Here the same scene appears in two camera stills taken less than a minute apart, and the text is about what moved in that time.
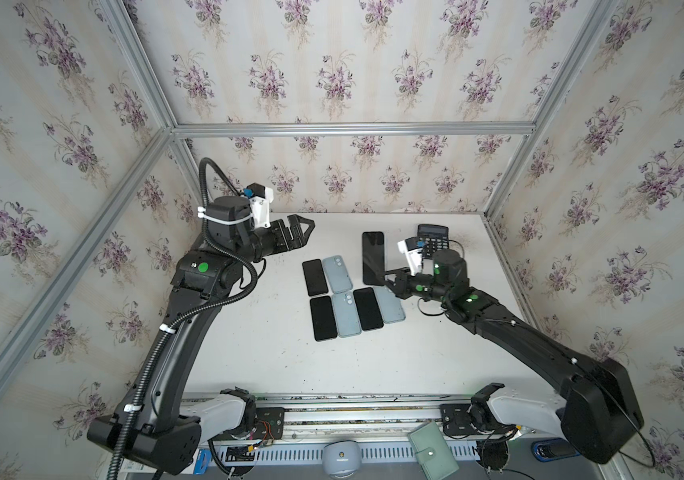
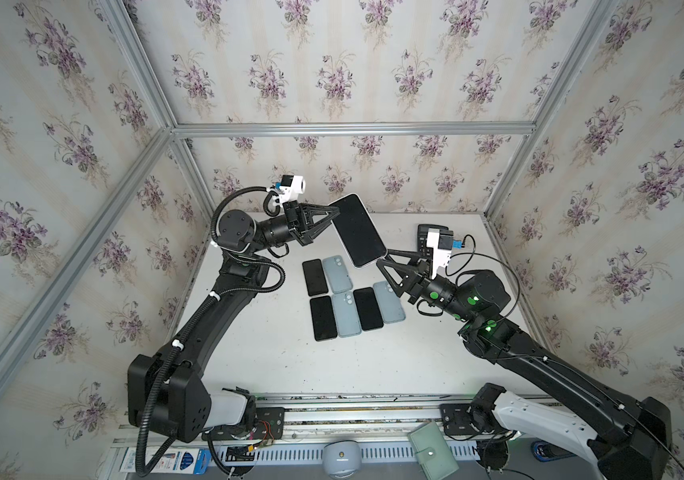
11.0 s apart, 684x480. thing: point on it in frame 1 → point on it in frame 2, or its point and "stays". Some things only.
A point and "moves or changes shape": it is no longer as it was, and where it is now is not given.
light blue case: (336, 273) stays
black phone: (373, 258) moves or changes shape
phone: (323, 317) stays
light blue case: (390, 305) stays
